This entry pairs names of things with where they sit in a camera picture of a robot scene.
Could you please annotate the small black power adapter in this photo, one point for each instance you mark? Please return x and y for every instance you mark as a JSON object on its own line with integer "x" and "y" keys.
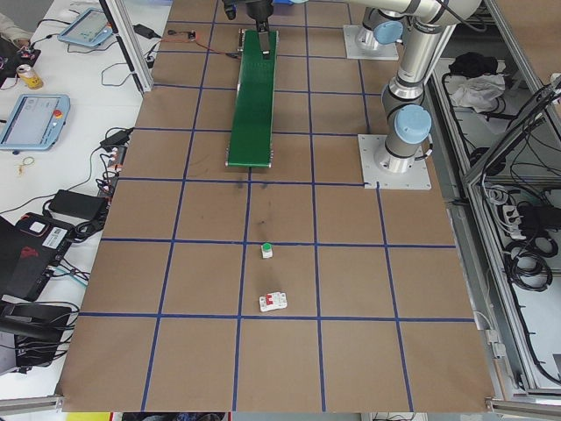
{"x": 142, "y": 30}

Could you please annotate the person forearm beige sleeve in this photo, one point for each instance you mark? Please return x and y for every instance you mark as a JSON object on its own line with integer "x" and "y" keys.
{"x": 11, "y": 28}

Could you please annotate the yellow drink can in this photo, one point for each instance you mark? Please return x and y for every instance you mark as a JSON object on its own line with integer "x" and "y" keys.
{"x": 30, "y": 76}

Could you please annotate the aluminium profile post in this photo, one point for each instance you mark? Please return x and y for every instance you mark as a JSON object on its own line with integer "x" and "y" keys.
{"x": 142, "y": 74}

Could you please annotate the black laptop red logo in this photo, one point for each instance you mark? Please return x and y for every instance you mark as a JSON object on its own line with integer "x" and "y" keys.
{"x": 22, "y": 272}

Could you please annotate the white cloth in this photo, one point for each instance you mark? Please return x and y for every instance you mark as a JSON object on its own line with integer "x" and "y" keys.
{"x": 475, "y": 94}

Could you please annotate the black power strip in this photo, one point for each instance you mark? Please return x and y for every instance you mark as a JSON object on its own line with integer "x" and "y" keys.
{"x": 113, "y": 169}

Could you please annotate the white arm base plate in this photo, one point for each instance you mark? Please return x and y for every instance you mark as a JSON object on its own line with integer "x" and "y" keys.
{"x": 416, "y": 180}
{"x": 350, "y": 48}

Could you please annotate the green conveyor belt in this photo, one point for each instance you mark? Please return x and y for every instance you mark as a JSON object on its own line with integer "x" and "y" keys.
{"x": 254, "y": 109}

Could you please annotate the black computer box white label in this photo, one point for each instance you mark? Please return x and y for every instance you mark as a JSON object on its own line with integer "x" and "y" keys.
{"x": 48, "y": 237}

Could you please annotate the V-shaped metal bar frame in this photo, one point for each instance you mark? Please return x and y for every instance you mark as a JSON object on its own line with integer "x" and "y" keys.
{"x": 464, "y": 263}

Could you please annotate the black box in frame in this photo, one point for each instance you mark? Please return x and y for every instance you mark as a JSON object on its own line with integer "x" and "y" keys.
{"x": 532, "y": 215}

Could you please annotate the large black power adapter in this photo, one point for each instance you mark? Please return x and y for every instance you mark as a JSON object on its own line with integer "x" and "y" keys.
{"x": 76, "y": 204}

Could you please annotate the green push button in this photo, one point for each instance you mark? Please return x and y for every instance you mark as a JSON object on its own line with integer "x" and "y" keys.
{"x": 266, "y": 250}

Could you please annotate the small blue teach pendant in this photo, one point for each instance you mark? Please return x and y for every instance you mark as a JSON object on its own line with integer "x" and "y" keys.
{"x": 83, "y": 28}

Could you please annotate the medium black power adapter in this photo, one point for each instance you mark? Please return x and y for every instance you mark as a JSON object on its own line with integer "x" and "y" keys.
{"x": 116, "y": 137}

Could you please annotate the large blue teach pendant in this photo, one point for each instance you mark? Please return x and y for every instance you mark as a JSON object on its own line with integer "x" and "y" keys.
{"x": 30, "y": 120}

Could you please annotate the black cloth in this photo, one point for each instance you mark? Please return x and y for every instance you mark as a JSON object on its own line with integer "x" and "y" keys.
{"x": 473, "y": 63}

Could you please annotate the white power strip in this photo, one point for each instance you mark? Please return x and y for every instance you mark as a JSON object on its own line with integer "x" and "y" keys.
{"x": 510, "y": 217}

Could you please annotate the small black red device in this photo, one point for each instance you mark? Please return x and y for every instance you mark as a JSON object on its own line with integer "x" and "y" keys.
{"x": 30, "y": 54}

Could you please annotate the aluminium bar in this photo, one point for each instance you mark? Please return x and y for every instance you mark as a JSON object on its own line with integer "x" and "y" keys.
{"x": 526, "y": 404}
{"x": 30, "y": 403}

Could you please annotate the blue plastic bin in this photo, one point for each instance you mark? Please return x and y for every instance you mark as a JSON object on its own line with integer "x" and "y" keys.
{"x": 282, "y": 2}

